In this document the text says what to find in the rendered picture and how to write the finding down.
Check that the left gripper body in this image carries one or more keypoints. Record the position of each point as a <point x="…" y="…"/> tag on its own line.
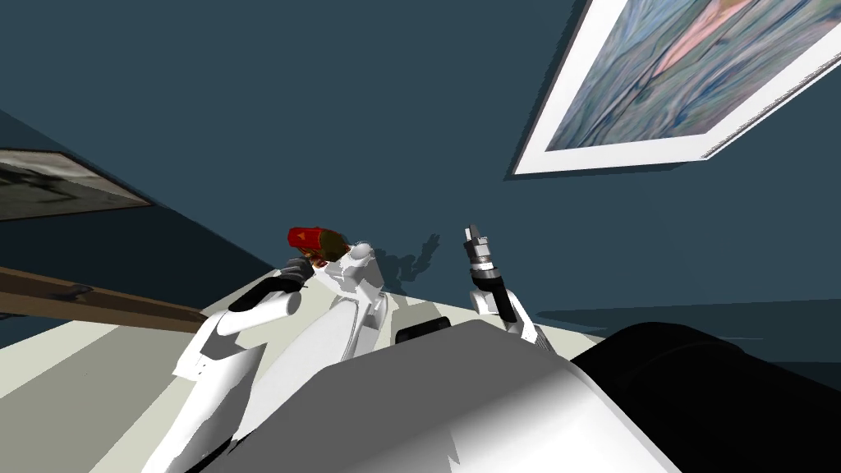
<point x="297" y="270"/>

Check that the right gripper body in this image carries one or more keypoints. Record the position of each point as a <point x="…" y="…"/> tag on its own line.
<point x="479" y="249"/>

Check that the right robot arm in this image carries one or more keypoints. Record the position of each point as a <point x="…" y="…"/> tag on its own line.
<point x="696" y="401"/>

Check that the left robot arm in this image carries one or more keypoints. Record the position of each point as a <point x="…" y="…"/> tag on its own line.
<point x="309" y="348"/>

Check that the red cylindrical can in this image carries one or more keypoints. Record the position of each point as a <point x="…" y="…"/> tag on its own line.
<point x="307" y="238"/>

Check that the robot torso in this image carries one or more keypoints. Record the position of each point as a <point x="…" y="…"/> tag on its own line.
<point x="427" y="407"/>

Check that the dark-framed grey picture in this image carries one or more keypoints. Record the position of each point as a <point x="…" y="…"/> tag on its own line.
<point x="52" y="184"/>

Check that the white-framed blue painting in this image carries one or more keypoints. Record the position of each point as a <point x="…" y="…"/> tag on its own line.
<point x="677" y="79"/>

